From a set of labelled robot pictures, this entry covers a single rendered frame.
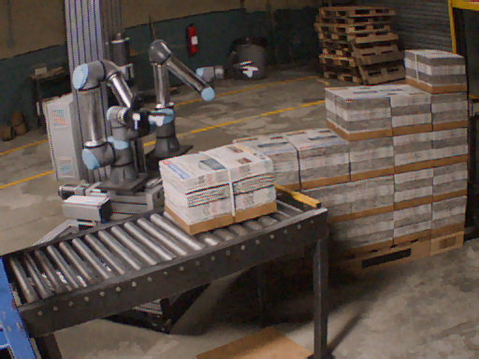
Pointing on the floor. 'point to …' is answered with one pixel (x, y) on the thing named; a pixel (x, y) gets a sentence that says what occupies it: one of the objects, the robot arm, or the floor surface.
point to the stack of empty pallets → (341, 19)
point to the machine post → (13, 328)
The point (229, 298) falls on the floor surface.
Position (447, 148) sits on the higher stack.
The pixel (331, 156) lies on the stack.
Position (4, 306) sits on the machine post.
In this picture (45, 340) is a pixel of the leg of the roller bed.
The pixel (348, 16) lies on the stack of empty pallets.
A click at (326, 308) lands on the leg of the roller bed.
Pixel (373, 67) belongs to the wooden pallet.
